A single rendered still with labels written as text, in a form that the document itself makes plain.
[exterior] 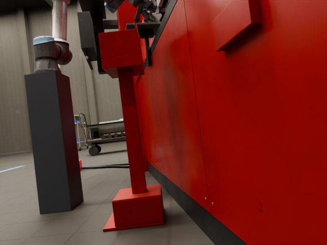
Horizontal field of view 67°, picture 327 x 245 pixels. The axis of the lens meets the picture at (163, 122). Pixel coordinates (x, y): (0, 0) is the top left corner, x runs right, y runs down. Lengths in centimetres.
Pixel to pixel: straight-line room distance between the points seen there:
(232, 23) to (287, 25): 13
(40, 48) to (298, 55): 141
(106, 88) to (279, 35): 1199
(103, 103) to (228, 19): 1182
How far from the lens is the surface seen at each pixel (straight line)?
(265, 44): 48
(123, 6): 262
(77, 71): 1294
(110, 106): 1218
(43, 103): 152
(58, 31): 178
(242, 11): 51
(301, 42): 41
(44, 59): 160
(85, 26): 268
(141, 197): 106
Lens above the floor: 39
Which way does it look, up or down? 1 degrees up
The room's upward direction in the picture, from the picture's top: 7 degrees counter-clockwise
